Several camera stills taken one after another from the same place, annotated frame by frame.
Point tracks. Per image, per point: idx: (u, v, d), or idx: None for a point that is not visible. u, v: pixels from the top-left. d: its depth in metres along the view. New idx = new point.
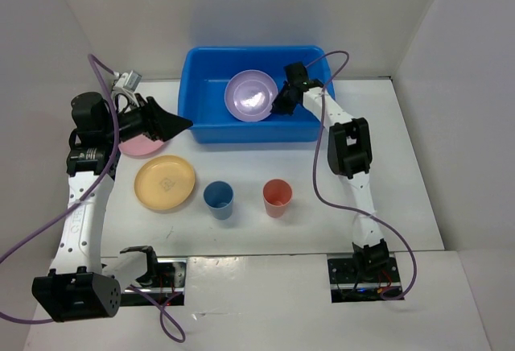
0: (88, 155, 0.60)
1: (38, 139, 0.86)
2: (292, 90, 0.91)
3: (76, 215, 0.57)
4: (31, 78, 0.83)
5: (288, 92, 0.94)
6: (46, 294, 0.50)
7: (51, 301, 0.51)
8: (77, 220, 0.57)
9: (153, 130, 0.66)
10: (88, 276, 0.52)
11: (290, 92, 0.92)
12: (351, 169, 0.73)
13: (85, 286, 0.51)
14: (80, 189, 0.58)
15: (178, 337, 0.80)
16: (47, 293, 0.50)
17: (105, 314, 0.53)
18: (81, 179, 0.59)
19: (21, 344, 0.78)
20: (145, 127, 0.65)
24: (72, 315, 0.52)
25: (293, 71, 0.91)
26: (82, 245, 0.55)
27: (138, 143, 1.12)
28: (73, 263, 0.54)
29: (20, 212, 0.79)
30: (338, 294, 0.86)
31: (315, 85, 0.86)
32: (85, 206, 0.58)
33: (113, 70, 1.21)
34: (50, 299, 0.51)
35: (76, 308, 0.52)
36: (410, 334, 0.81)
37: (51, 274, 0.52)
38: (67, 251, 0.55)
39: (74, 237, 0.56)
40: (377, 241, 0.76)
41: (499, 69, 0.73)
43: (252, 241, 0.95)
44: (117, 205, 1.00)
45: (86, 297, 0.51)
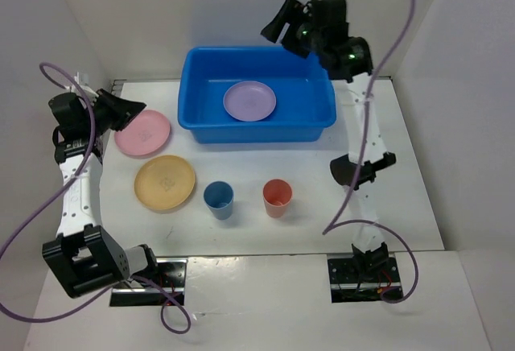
0: (75, 146, 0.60)
1: (38, 138, 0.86)
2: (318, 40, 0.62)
3: (75, 188, 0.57)
4: (32, 78, 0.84)
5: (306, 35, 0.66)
6: (58, 256, 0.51)
7: (63, 262, 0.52)
8: (76, 192, 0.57)
9: (117, 118, 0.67)
10: (95, 233, 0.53)
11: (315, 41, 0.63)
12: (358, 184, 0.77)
13: (92, 243, 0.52)
14: (72, 169, 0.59)
15: (180, 329, 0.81)
16: (59, 254, 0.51)
17: (119, 273, 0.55)
18: (72, 162, 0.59)
19: (22, 344, 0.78)
20: (112, 116, 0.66)
24: (86, 282, 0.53)
25: (328, 11, 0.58)
26: (84, 208, 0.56)
27: (138, 144, 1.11)
28: (78, 226, 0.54)
29: (20, 212, 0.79)
30: (338, 294, 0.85)
31: (360, 63, 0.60)
32: (81, 181, 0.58)
33: (113, 69, 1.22)
34: (62, 262, 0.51)
35: (88, 274, 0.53)
36: (411, 335, 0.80)
37: (59, 238, 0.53)
38: (71, 218, 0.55)
39: (75, 204, 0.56)
40: (379, 244, 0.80)
41: (500, 69, 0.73)
43: (253, 241, 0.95)
44: (117, 205, 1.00)
45: (97, 257, 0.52)
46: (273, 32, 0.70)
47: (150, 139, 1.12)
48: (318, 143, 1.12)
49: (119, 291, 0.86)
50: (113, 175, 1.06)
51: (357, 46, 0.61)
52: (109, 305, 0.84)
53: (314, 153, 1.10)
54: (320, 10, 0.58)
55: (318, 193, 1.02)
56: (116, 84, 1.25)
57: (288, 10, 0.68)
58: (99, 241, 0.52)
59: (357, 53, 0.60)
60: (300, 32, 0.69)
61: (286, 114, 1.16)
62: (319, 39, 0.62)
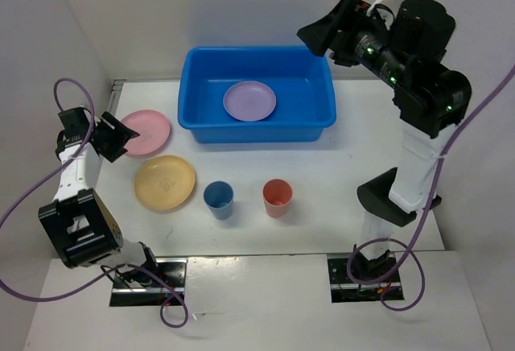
0: (72, 139, 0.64)
1: (38, 138, 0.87)
2: (394, 67, 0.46)
3: (71, 167, 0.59)
4: (32, 78, 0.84)
5: (375, 55, 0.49)
6: (51, 216, 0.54)
7: (55, 224, 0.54)
8: (72, 170, 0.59)
9: (116, 140, 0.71)
10: (86, 195, 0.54)
11: (389, 65, 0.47)
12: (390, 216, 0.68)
13: (84, 204, 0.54)
14: (70, 154, 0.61)
15: (176, 323, 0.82)
16: (53, 215, 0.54)
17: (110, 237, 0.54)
18: (70, 150, 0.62)
19: (22, 344, 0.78)
20: (112, 138, 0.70)
24: (78, 247, 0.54)
25: (428, 33, 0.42)
26: (79, 179, 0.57)
27: (138, 144, 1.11)
28: (71, 192, 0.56)
29: (20, 212, 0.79)
30: (338, 294, 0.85)
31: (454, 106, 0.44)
32: (78, 161, 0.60)
33: (113, 69, 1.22)
34: (55, 223, 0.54)
35: (82, 240, 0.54)
36: (411, 335, 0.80)
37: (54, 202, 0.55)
38: (66, 187, 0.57)
39: (71, 178, 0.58)
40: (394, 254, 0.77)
41: (499, 69, 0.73)
43: (253, 241, 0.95)
44: (117, 205, 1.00)
45: (89, 218, 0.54)
46: (319, 37, 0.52)
47: (150, 139, 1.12)
48: (318, 143, 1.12)
49: (119, 291, 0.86)
50: (113, 175, 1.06)
51: (457, 91, 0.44)
52: (109, 305, 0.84)
53: (314, 153, 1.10)
54: (415, 28, 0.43)
55: (318, 193, 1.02)
56: (115, 84, 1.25)
57: (351, 10, 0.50)
58: (90, 201, 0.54)
59: (456, 101, 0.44)
60: (363, 43, 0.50)
61: (286, 115, 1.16)
62: (392, 64, 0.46)
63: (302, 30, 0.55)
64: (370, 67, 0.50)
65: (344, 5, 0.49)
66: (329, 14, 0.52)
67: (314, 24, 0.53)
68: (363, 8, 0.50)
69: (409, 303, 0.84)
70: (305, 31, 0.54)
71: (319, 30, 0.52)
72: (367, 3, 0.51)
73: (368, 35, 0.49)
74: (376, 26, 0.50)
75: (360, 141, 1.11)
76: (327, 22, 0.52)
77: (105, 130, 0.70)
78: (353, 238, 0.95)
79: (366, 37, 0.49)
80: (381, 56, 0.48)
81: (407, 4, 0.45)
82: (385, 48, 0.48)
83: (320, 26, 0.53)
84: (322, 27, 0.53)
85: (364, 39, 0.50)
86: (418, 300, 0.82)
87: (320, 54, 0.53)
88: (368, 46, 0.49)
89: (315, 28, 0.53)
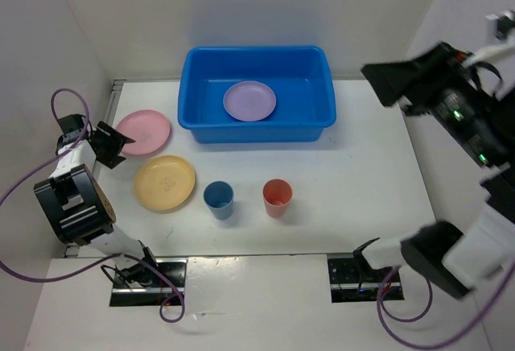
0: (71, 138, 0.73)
1: (38, 138, 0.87)
2: (489, 145, 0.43)
3: (67, 156, 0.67)
4: (32, 78, 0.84)
5: (466, 122, 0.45)
6: (46, 189, 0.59)
7: (50, 196, 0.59)
8: (68, 157, 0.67)
9: (117, 146, 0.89)
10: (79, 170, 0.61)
11: (483, 140, 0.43)
12: None
13: (77, 177, 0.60)
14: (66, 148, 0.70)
15: (173, 318, 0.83)
16: (47, 187, 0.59)
17: (102, 210, 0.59)
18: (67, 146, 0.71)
19: (22, 344, 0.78)
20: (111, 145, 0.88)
24: (71, 218, 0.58)
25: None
26: (73, 161, 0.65)
27: (138, 143, 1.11)
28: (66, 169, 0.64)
29: (20, 212, 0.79)
30: (338, 294, 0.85)
31: None
32: (74, 151, 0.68)
33: (113, 69, 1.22)
34: (49, 196, 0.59)
35: (75, 212, 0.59)
36: (411, 334, 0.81)
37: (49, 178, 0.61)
38: (61, 169, 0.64)
39: (67, 162, 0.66)
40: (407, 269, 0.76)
41: (500, 69, 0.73)
43: (252, 241, 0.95)
44: (117, 204, 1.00)
45: (82, 191, 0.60)
46: (393, 82, 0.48)
47: (150, 138, 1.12)
48: (319, 143, 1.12)
49: (118, 291, 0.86)
50: (113, 175, 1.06)
51: None
52: (109, 305, 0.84)
53: (314, 153, 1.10)
54: None
55: (318, 193, 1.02)
56: (115, 84, 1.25)
57: (440, 62, 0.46)
58: (82, 173, 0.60)
59: None
60: (451, 103, 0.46)
61: (286, 115, 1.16)
62: (486, 138, 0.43)
63: (368, 68, 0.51)
64: (456, 130, 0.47)
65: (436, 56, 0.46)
66: (414, 61, 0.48)
67: (389, 66, 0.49)
68: (458, 61, 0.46)
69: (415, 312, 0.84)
70: (372, 72, 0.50)
71: (392, 76, 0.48)
72: (463, 55, 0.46)
73: (459, 95, 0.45)
74: (470, 85, 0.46)
75: (360, 141, 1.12)
76: (409, 70, 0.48)
77: (101, 136, 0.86)
78: (353, 238, 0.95)
79: (455, 97, 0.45)
80: (474, 125, 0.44)
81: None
82: (480, 117, 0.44)
83: (397, 71, 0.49)
84: (401, 73, 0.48)
85: (452, 99, 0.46)
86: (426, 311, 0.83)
87: (392, 102, 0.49)
88: (457, 109, 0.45)
89: (386, 72, 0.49)
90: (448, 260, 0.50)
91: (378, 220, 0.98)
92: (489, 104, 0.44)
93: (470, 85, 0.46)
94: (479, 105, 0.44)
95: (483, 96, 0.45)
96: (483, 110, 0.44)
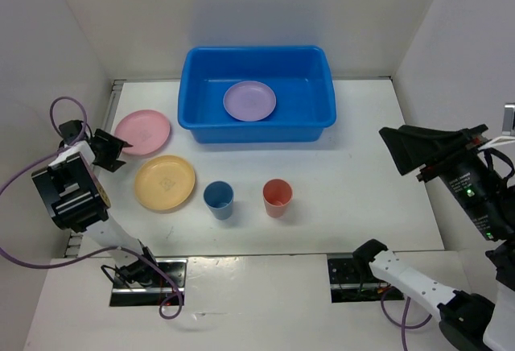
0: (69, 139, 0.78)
1: (38, 138, 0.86)
2: (496, 224, 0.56)
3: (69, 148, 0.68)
4: (32, 78, 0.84)
5: (475, 198, 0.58)
6: (42, 174, 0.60)
7: (45, 181, 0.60)
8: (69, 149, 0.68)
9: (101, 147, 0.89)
10: (73, 158, 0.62)
11: (491, 219, 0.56)
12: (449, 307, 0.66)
13: (72, 163, 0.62)
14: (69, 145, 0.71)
15: (170, 315, 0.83)
16: (43, 172, 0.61)
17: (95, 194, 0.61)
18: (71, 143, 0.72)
19: (22, 344, 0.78)
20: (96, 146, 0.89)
24: (66, 201, 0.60)
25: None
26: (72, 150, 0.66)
27: (138, 143, 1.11)
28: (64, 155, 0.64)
29: (19, 212, 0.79)
30: (338, 294, 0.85)
31: None
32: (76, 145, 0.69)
33: (114, 69, 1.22)
34: (44, 181, 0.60)
35: (69, 196, 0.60)
36: (411, 335, 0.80)
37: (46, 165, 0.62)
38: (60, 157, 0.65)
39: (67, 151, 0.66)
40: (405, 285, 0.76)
41: (500, 68, 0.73)
43: (252, 241, 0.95)
44: (117, 204, 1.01)
45: (77, 176, 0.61)
46: (413, 154, 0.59)
47: (150, 138, 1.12)
48: (319, 143, 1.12)
49: (118, 291, 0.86)
50: (113, 175, 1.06)
51: None
52: (109, 305, 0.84)
53: (314, 153, 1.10)
54: None
55: (318, 193, 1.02)
56: (115, 84, 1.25)
57: (460, 146, 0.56)
58: (76, 158, 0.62)
59: None
60: (464, 181, 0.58)
61: (286, 115, 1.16)
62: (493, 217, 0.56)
63: (389, 132, 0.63)
64: (467, 202, 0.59)
65: (458, 142, 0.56)
66: (434, 139, 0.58)
67: (410, 138, 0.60)
68: (475, 146, 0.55)
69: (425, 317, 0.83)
70: (393, 138, 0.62)
71: (412, 147, 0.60)
72: (479, 140, 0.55)
73: (471, 175, 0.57)
74: (481, 166, 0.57)
75: (360, 141, 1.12)
76: (429, 146, 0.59)
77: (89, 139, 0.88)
78: (353, 238, 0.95)
79: (469, 176, 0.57)
80: (484, 204, 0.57)
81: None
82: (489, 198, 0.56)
83: (418, 144, 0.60)
84: (422, 146, 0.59)
85: (466, 178, 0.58)
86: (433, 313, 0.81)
87: (409, 171, 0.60)
88: (468, 187, 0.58)
89: (406, 142, 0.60)
90: (488, 338, 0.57)
91: (379, 220, 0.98)
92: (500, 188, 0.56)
93: (482, 167, 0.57)
94: (488, 187, 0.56)
95: (493, 177, 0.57)
96: (491, 192, 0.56)
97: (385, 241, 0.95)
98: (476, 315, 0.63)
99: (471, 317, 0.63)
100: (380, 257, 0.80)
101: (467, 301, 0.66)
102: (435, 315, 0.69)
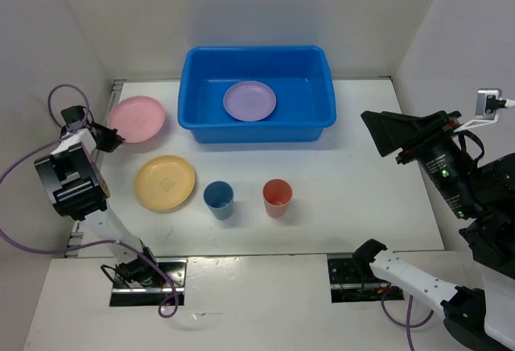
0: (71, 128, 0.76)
1: (38, 138, 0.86)
2: (467, 202, 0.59)
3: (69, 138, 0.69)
4: (30, 77, 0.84)
5: (448, 178, 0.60)
6: (44, 162, 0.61)
7: (48, 170, 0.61)
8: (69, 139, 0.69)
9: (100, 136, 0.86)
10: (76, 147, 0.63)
11: (462, 197, 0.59)
12: (451, 303, 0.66)
13: (74, 154, 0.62)
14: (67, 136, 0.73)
15: (167, 313, 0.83)
16: (46, 160, 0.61)
17: (95, 183, 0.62)
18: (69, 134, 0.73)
19: (21, 345, 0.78)
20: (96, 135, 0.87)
24: (67, 190, 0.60)
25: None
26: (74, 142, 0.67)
27: (133, 131, 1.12)
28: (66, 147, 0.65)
29: (19, 212, 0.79)
30: (338, 294, 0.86)
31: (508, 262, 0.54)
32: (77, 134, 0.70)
33: (113, 69, 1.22)
34: (47, 169, 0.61)
35: (70, 183, 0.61)
36: (411, 335, 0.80)
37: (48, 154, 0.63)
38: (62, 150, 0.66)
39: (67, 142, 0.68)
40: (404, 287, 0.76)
41: (501, 69, 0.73)
43: (252, 241, 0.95)
44: (117, 203, 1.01)
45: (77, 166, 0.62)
46: (392, 136, 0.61)
47: (146, 125, 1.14)
48: (319, 143, 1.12)
49: (118, 291, 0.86)
50: (113, 175, 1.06)
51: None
52: (109, 305, 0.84)
53: (314, 153, 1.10)
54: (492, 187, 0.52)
55: (318, 193, 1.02)
56: (115, 84, 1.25)
57: (436, 127, 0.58)
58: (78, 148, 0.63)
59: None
60: (440, 163, 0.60)
61: (285, 115, 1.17)
62: (465, 196, 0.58)
63: (369, 115, 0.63)
64: (442, 183, 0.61)
65: (434, 124, 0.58)
66: (413, 121, 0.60)
67: (389, 119, 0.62)
68: (451, 128, 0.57)
69: (426, 316, 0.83)
70: (373, 119, 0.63)
71: (391, 130, 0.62)
72: (455, 121, 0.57)
73: (447, 156, 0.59)
74: (456, 150, 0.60)
75: (360, 141, 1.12)
76: (407, 127, 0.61)
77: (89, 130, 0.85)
78: (353, 238, 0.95)
79: (444, 158, 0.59)
80: (456, 184, 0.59)
81: (506, 165, 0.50)
82: (461, 179, 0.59)
83: (397, 126, 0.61)
84: (401, 128, 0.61)
85: (442, 160, 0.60)
86: (434, 311, 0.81)
87: (389, 152, 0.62)
88: (445, 169, 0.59)
89: (386, 124, 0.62)
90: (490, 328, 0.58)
91: (379, 220, 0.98)
92: (471, 169, 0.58)
93: (455, 149, 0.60)
94: (461, 168, 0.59)
95: (465, 159, 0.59)
96: (463, 172, 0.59)
97: (385, 241, 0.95)
98: (478, 311, 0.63)
99: (475, 313, 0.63)
100: (381, 257, 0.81)
101: (469, 297, 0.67)
102: (438, 312, 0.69)
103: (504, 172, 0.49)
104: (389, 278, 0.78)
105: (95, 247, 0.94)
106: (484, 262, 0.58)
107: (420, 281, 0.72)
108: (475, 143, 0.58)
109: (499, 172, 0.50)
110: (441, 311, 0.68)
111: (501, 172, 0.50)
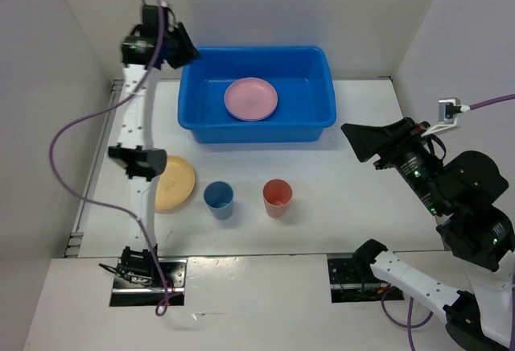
0: (140, 45, 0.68)
1: (39, 138, 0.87)
2: (436, 199, 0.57)
3: (133, 105, 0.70)
4: (32, 77, 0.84)
5: (420, 179, 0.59)
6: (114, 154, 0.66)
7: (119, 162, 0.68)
8: (134, 107, 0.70)
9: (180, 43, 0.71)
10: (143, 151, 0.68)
11: (432, 196, 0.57)
12: (453, 307, 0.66)
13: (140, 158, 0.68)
14: (133, 81, 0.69)
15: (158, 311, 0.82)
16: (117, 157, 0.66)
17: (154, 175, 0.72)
18: (133, 73, 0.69)
19: (22, 344, 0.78)
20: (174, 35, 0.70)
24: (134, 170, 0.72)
25: (478, 194, 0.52)
26: (138, 128, 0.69)
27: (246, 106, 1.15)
28: (132, 140, 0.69)
29: (20, 212, 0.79)
30: (338, 294, 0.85)
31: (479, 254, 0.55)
32: (140, 97, 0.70)
33: (113, 69, 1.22)
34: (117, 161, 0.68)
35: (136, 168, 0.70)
36: (412, 335, 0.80)
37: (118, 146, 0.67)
38: (127, 131, 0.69)
39: (133, 120, 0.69)
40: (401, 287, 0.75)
41: (500, 68, 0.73)
43: (251, 241, 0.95)
44: (118, 203, 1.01)
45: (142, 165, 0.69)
46: (368, 142, 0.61)
47: (255, 106, 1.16)
48: (318, 143, 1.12)
49: (118, 291, 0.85)
50: (113, 175, 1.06)
51: (484, 237, 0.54)
52: (109, 305, 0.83)
53: (314, 153, 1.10)
54: (450, 183, 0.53)
55: (318, 193, 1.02)
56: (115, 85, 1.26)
57: (405, 131, 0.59)
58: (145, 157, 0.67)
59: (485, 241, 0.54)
60: (411, 164, 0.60)
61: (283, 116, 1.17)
62: (433, 194, 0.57)
63: (344, 125, 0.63)
64: (414, 185, 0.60)
65: (404, 126, 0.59)
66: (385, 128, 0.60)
67: (364, 127, 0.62)
68: (418, 132, 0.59)
69: (426, 316, 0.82)
70: (348, 130, 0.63)
71: (364, 136, 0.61)
72: (422, 127, 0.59)
73: (417, 158, 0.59)
74: (425, 152, 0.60)
75: None
76: (380, 134, 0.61)
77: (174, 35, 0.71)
78: (353, 238, 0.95)
79: (414, 159, 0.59)
80: (427, 184, 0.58)
81: (459, 160, 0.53)
82: (429, 177, 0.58)
83: (370, 133, 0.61)
84: (373, 134, 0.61)
85: (413, 162, 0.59)
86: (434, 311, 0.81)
87: (367, 158, 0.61)
88: (414, 170, 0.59)
89: (360, 132, 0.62)
90: (484, 327, 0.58)
91: (378, 220, 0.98)
92: (436, 169, 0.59)
93: (424, 151, 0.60)
94: (430, 168, 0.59)
95: (432, 161, 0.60)
96: (432, 172, 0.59)
97: (385, 241, 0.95)
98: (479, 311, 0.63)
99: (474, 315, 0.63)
100: (381, 257, 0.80)
101: (471, 303, 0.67)
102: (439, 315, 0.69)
103: (459, 167, 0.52)
104: (387, 279, 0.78)
105: (95, 247, 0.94)
106: (459, 254, 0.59)
107: (418, 282, 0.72)
108: (440, 146, 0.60)
109: (452, 168, 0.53)
110: (442, 315, 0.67)
111: (454, 167, 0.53)
